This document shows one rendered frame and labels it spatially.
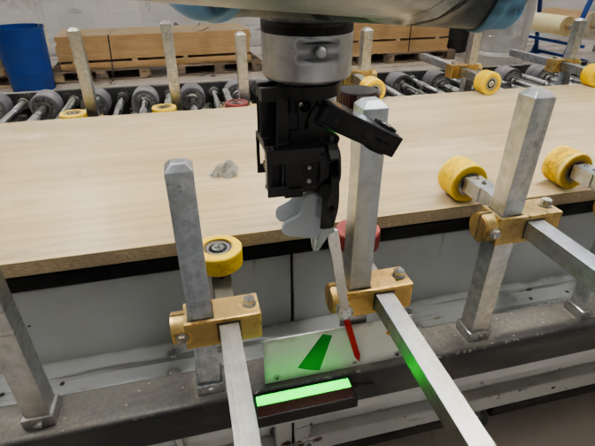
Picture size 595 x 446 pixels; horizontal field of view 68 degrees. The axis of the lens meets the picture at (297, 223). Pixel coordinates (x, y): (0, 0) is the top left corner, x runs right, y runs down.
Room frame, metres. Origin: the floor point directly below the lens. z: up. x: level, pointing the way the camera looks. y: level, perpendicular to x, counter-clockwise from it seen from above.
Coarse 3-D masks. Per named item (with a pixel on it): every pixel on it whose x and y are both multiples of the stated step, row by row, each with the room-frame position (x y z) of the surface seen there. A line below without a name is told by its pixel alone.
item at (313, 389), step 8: (320, 384) 0.50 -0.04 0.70; (328, 384) 0.50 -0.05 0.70; (336, 384) 0.50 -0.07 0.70; (344, 384) 0.50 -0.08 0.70; (280, 392) 0.49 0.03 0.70; (288, 392) 0.49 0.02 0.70; (296, 392) 0.49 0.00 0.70; (304, 392) 0.49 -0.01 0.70; (312, 392) 0.49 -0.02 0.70; (320, 392) 0.49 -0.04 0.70; (264, 400) 0.47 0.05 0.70; (272, 400) 0.47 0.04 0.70; (280, 400) 0.47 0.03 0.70
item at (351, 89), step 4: (344, 88) 0.62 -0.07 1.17; (348, 88) 0.62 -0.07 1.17; (352, 88) 0.62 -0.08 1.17; (356, 88) 0.62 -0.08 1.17; (360, 88) 0.62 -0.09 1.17; (364, 88) 0.62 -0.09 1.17; (368, 88) 0.62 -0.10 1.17; (372, 88) 0.62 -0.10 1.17; (376, 88) 0.62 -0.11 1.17; (344, 92) 0.60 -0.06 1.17; (348, 92) 0.60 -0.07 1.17; (352, 92) 0.60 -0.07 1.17; (356, 92) 0.60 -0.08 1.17; (360, 92) 0.60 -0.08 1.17; (364, 92) 0.60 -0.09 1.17; (368, 92) 0.60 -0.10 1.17; (372, 92) 0.60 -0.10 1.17; (376, 92) 0.60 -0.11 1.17
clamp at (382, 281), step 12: (372, 276) 0.58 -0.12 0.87; (384, 276) 0.58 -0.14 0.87; (348, 288) 0.55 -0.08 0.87; (360, 288) 0.55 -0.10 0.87; (372, 288) 0.55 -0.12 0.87; (384, 288) 0.55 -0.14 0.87; (396, 288) 0.56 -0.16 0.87; (408, 288) 0.56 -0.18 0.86; (336, 300) 0.54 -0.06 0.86; (348, 300) 0.54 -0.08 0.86; (360, 300) 0.54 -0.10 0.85; (372, 300) 0.55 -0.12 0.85; (408, 300) 0.56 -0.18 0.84; (360, 312) 0.54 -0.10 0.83; (372, 312) 0.55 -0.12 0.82
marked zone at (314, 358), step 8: (328, 336) 0.53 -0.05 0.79; (320, 344) 0.53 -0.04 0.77; (328, 344) 0.53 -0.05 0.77; (312, 352) 0.52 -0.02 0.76; (320, 352) 0.53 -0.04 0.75; (304, 360) 0.52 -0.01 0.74; (312, 360) 0.52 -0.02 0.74; (320, 360) 0.53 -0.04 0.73; (304, 368) 0.52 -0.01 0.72; (312, 368) 0.52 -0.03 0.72; (320, 368) 0.53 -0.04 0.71
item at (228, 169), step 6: (228, 162) 0.94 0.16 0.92; (216, 168) 0.92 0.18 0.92; (222, 168) 0.93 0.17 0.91; (228, 168) 0.93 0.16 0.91; (234, 168) 0.93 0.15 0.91; (210, 174) 0.91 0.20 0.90; (216, 174) 0.91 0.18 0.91; (222, 174) 0.91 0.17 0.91; (228, 174) 0.90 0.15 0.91; (234, 174) 0.91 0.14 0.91
